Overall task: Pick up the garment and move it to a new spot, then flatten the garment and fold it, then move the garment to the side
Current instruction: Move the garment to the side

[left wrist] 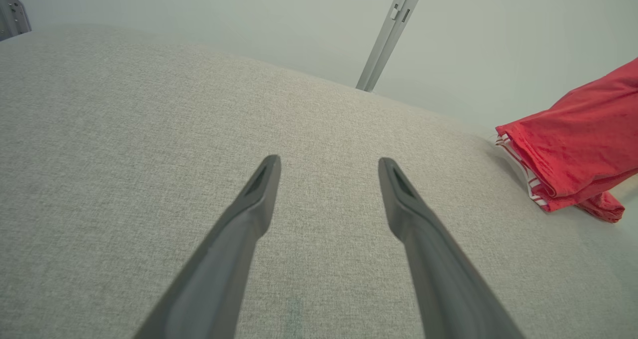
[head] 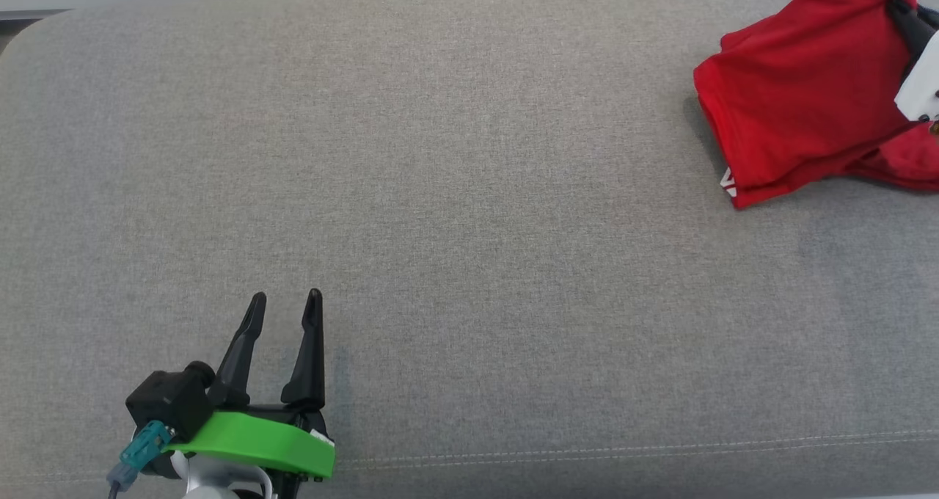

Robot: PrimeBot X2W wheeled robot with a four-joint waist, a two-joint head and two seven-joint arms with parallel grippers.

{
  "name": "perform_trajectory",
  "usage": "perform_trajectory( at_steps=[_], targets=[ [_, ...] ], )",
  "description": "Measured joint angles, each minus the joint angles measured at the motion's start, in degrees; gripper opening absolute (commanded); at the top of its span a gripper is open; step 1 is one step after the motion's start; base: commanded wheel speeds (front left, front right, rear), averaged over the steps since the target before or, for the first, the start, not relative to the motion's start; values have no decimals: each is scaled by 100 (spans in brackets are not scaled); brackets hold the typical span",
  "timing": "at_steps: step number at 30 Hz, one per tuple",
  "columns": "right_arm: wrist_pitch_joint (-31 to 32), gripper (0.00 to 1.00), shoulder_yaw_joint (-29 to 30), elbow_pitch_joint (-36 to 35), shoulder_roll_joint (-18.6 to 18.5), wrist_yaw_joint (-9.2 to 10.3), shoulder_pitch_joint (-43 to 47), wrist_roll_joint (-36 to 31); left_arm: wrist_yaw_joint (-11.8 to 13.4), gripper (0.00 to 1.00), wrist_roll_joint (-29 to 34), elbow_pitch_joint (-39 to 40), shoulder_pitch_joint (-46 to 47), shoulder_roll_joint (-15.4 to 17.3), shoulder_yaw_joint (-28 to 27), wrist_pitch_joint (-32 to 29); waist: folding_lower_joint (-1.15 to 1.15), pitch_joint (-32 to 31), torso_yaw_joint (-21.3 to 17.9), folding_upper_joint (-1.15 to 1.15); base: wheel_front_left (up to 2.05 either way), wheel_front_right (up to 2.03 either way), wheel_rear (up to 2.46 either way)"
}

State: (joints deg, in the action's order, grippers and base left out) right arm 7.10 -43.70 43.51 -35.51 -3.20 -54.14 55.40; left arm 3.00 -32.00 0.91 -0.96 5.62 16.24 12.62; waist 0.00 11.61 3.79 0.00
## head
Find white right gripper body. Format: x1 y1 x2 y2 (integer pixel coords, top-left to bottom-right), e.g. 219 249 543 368
893 28 939 123

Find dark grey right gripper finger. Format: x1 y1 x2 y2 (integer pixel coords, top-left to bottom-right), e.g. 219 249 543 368
884 0 938 76

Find black cable with teal plug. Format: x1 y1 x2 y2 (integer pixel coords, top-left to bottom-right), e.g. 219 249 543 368
106 420 178 499

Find grey fabric sofa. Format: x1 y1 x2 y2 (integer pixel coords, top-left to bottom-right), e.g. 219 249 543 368
0 0 939 499

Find red Bulls 23 jersey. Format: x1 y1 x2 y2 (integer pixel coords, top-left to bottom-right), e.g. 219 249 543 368
693 0 939 211

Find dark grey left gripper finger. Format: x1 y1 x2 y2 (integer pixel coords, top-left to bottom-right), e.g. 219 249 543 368
207 291 268 410
280 288 326 411

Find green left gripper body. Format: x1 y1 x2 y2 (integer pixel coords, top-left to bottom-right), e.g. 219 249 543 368
162 409 337 481

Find red shorts with white stripe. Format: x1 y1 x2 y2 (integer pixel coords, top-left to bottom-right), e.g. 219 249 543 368
851 121 939 194

